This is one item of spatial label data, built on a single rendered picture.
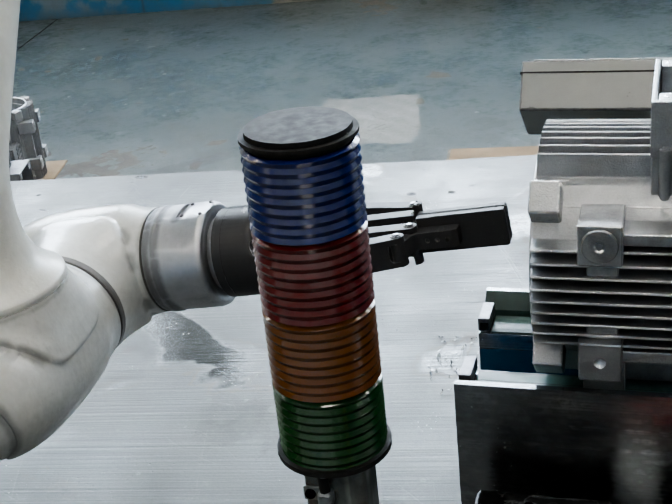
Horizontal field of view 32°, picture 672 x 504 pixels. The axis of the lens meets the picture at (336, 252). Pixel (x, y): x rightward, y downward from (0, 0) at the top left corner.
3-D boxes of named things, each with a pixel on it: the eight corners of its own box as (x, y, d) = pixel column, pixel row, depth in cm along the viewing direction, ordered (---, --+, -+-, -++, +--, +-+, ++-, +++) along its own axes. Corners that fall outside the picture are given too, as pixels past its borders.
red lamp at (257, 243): (386, 277, 63) (380, 200, 61) (358, 332, 58) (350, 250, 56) (282, 273, 64) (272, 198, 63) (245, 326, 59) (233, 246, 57)
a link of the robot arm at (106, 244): (206, 281, 106) (150, 363, 95) (61, 295, 111) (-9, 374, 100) (170, 175, 101) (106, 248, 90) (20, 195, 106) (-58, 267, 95)
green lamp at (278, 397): (399, 417, 66) (393, 349, 65) (373, 480, 61) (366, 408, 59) (299, 410, 68) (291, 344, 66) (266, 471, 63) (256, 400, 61)
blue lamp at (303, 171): (380, 200, 61) (372, 119, 59) (350, 250, 56) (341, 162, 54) (272, 198, 63) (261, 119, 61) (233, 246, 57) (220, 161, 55)
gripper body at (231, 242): (196, 233, 92) (304, 221, 89) (233, 191, 99) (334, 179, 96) (221, 316, 95) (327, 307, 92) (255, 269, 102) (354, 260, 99)
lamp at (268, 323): (393, 349, 65) (386, 277, 63) (366, 408, 59) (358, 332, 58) (291, 344, 66) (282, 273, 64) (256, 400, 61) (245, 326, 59)
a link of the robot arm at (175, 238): (173, 189, 101) (235, 181, 99) (201, 281, 105) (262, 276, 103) (129, 232, 93) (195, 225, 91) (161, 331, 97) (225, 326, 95)
